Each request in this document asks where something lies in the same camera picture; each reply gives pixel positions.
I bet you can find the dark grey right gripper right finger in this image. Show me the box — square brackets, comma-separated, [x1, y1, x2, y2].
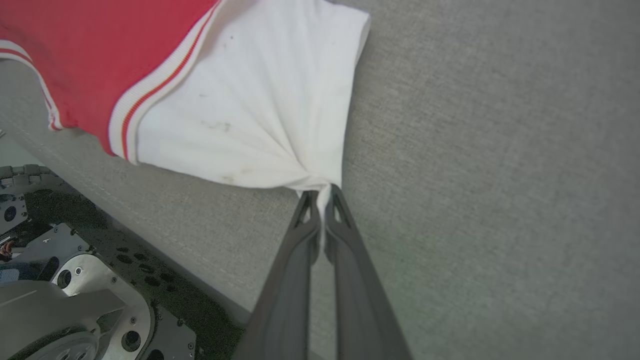
[324, 184, 413, 360]

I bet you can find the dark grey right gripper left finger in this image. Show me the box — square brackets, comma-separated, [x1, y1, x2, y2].
[234, 190, 321, 360]

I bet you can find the red and white shirt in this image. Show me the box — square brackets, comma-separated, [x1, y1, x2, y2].
[0, 0, 372, 246]

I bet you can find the grey fabric sofa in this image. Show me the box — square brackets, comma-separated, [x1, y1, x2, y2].
[0, 0, 640, 360]

